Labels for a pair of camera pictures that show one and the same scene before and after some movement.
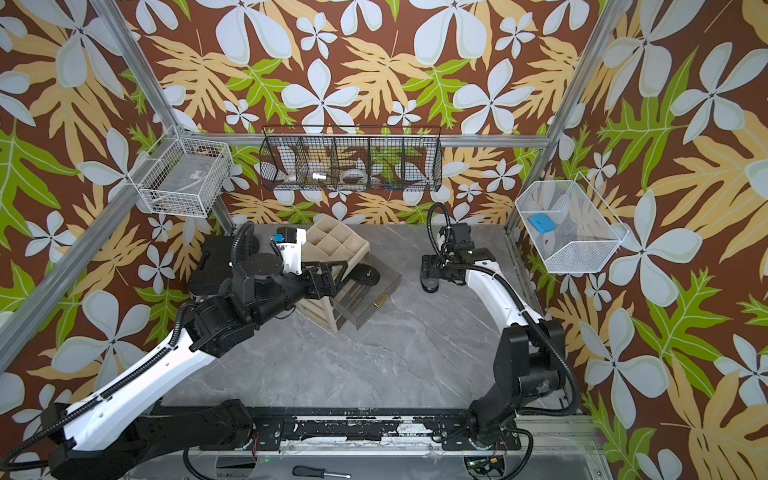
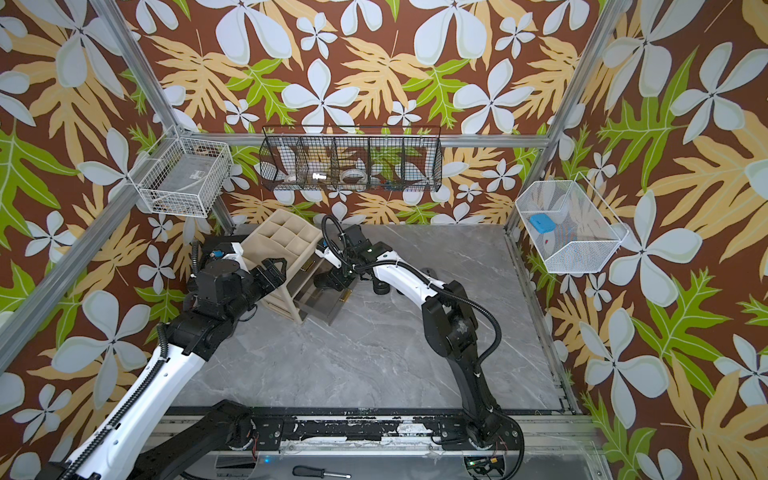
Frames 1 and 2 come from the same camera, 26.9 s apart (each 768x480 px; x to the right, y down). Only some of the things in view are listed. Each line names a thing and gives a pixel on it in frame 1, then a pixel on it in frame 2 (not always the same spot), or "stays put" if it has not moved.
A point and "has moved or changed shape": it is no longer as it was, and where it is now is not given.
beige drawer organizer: [329, 241] has moved or changed shape
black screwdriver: [317, 472] stays put
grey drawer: [358, 302] has moved or changed shape
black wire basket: [351, 157] stays put
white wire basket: [182, 175] stays put
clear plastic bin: [573, 227] stays put
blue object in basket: [542, 223] stays put
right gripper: [432, 262] to [337, 280]
